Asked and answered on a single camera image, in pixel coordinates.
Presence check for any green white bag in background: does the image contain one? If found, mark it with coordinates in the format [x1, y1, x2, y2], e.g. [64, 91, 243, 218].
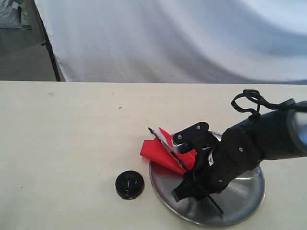
[14, 0, 32, 30]

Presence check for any round steel plate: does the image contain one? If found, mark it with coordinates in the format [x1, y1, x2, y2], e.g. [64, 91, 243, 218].
[148, 131, 266, 227]

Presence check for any dark grey rounded object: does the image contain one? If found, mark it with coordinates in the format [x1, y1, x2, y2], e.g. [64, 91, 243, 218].
[115, 170, 145, 200]

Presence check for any white sack in background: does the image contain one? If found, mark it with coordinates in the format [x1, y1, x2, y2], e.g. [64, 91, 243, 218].
[0, 0, 21, 29]

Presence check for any red cloth piece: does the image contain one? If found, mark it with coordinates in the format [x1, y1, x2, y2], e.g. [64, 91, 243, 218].
[140, 128, 223, 213]

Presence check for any white backdrop cloth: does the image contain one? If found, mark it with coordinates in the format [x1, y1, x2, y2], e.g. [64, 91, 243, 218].
[36, 0, 307, 84]

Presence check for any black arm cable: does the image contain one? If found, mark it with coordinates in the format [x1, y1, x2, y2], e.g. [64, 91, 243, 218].
[231, 89, 288, 120]

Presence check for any black backdrop stand pole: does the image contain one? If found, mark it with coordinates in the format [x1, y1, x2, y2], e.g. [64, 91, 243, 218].
[34, 3, 61, 82]

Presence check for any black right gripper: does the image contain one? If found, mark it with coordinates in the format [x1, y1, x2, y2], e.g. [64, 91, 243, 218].
[171, 119, 263, 201]

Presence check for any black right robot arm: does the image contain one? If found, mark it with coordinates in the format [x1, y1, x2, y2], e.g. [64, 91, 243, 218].
[172, 99, 307, 201]

